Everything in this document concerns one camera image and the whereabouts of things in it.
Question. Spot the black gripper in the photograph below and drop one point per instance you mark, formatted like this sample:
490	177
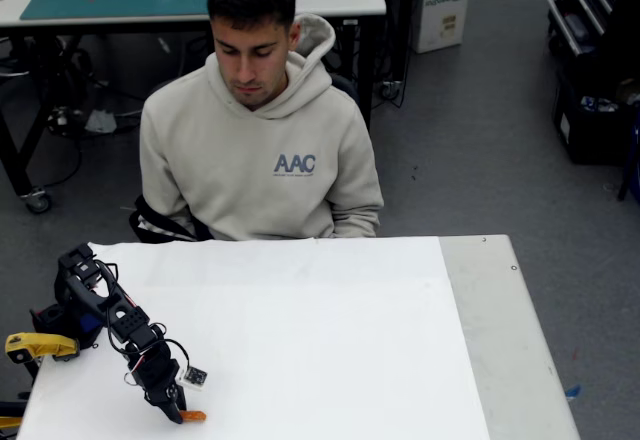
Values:
163	394

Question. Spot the small orange snack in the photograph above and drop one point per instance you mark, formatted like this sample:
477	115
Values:
195	416

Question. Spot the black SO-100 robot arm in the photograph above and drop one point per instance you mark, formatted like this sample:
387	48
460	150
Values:
80	300

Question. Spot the yellow black table clamp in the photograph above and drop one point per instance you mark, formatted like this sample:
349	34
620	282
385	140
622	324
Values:
10	417
40	345

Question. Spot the white paper sheet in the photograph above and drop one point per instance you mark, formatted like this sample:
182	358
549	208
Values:
300	340

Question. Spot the grey caster wheel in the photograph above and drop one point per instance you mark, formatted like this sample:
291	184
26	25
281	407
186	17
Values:
390	90
37	201

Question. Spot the man in beige hoodie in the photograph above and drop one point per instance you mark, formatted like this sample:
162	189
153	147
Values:
260	170

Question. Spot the white plastic bag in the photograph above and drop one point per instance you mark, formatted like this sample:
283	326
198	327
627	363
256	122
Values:
101	121

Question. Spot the blue tape scrap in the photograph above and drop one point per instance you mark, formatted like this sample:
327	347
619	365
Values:
573	391

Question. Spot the white workbench with black legs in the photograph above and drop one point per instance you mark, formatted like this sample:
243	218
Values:
345	0

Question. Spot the white cardboard box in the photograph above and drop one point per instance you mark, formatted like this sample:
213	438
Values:
445	15

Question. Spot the black storage bin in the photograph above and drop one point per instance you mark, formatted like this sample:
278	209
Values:
590	135

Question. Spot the black drawer cabinet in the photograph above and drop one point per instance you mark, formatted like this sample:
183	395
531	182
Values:
595	5

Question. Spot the small white camera board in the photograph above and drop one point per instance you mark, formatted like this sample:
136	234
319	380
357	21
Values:
194	377

